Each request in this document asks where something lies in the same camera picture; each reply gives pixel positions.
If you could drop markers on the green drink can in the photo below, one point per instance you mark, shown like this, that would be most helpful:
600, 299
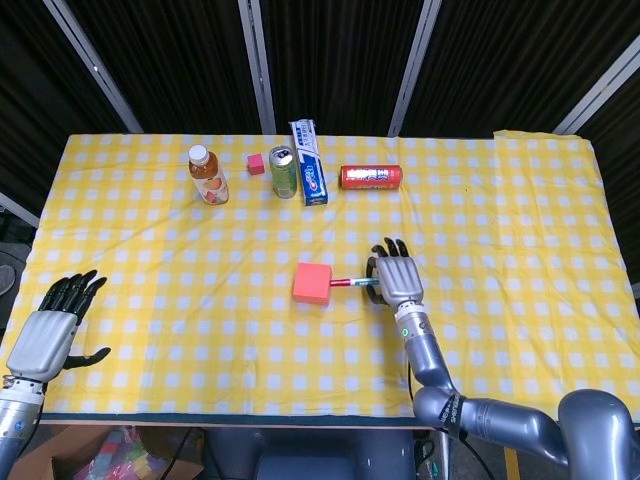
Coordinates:
283, 172

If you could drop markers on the silver aluminium frame post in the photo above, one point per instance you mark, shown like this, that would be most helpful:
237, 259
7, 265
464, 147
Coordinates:
257, 65
414, 67
597, 92
17, 207
92, 65

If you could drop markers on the orange tea bottle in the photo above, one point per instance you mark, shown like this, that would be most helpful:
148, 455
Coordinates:
208, 176

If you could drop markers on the red soda can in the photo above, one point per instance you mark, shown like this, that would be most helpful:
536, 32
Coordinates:
371, 177

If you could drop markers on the yellow checkered tablecloth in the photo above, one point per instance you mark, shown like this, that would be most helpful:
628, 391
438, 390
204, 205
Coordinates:
200, 325

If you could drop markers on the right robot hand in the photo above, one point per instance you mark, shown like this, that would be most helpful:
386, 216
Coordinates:
397, 280

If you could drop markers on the red-capped marker pen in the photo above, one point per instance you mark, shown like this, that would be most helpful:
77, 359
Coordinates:
352, 282

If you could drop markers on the cardboard box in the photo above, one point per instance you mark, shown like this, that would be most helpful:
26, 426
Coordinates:
60, 457

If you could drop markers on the blue white toothpaste box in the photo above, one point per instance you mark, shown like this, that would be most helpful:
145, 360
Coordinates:
310, 162

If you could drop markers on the colourful foam blocks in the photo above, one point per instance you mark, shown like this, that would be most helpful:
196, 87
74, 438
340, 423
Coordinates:
125, 457

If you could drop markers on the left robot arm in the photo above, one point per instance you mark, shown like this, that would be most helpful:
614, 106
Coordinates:
15, 420

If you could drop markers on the small pink cube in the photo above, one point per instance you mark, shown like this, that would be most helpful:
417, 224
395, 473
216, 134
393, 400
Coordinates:
255, 163

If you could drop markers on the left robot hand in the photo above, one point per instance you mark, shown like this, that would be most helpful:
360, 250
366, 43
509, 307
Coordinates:
42, 345

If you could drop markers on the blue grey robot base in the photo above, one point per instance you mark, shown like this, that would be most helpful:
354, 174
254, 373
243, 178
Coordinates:
310, 452

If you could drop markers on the large pink cube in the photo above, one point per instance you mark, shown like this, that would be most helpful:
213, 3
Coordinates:
312, 285

